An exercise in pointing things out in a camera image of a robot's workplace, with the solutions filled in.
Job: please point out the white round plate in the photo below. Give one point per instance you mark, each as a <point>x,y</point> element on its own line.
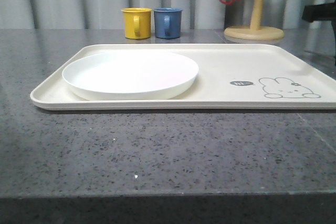
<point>131,75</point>

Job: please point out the wooden mug tree stand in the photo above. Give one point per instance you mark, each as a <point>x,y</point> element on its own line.
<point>255,31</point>

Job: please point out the cream rabbit serving tray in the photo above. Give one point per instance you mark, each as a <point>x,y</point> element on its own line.
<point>231,76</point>

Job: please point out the blue mug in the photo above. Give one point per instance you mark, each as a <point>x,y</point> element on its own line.
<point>167,22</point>

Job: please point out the yellow mug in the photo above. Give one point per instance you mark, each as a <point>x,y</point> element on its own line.
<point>137,22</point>

